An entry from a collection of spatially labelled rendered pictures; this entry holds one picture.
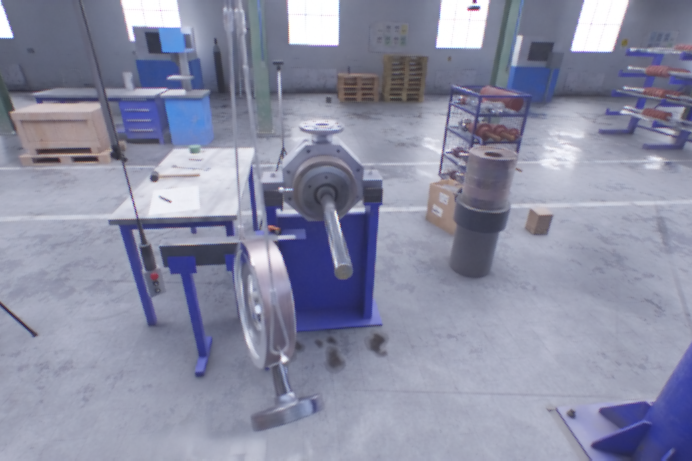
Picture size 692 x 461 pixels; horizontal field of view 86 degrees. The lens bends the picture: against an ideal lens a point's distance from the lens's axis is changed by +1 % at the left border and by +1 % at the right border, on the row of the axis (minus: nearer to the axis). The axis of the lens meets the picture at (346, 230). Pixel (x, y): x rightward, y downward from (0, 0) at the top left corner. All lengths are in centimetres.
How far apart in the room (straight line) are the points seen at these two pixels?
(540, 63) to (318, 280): 1244
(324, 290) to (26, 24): 1413
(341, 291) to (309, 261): 36
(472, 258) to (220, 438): 232
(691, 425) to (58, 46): 1563
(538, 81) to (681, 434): 1272
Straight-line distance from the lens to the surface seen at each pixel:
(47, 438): 270
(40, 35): 1568
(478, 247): 336
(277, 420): 105
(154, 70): 1281
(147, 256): 167
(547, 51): 1435
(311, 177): 206
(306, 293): 280
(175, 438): 240
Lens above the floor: 190
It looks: 28 degrees down
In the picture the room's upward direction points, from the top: 2 degrees clockwise
